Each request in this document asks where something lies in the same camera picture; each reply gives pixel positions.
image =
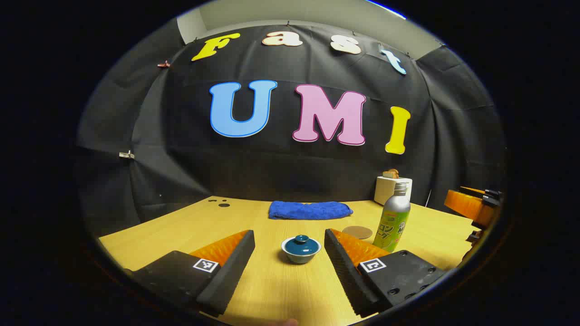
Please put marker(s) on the teal teacup lid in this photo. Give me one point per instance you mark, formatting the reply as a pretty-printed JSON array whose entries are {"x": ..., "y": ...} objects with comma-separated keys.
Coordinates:
[{"x": 301, "y": 244}]

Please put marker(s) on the white backdrop clip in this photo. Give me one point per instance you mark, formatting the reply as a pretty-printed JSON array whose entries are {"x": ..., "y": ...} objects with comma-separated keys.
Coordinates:
[{"x": 126, "y": 155}]

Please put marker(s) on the blue towel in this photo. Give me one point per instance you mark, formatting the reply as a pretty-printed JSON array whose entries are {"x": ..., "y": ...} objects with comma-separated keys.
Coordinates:
[{"x": 308, "y": 210}]

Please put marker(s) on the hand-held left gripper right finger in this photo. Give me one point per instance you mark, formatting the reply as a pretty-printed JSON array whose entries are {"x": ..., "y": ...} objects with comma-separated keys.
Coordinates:
[{"x": 344, "y": 276}]

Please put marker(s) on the toast slices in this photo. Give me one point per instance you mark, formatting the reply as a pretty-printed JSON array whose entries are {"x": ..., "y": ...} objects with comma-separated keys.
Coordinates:
[{"x": 390, "y": 174}]

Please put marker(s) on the red backdrop clip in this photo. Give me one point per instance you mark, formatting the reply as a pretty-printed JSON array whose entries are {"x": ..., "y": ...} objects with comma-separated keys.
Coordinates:
[{"x": 164, "y": 64}]

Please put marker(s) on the silver green water bottle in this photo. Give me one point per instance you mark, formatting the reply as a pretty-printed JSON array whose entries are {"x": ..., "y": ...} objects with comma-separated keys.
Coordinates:
[{"x": 393, "y": 222}]

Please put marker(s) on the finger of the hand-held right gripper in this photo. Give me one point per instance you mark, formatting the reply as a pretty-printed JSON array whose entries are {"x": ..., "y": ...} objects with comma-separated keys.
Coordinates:
[{"x": 466, "y": 204}]

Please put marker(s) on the black backdrop cloth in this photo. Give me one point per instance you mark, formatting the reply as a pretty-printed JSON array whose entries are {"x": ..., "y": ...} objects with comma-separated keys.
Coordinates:
[{"x": 181, "y": 136}]

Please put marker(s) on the teal teacup with white inside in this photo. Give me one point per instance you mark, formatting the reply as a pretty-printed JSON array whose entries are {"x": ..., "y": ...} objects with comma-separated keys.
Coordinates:
[{"x": 301, "y": 257}]

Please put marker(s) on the round brown coaster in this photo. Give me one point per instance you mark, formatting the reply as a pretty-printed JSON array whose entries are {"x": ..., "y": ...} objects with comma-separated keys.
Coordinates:
[{"x": 358, "y": 232}]

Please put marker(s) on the white toaster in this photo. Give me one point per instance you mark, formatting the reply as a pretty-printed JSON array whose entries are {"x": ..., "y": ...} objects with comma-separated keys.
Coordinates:
[{"x": 385, "y": 190}]

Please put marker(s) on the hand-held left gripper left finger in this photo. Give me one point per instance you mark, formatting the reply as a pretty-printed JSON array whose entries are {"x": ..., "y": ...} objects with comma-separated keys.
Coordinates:
[{"x": 231, "y": 276}]

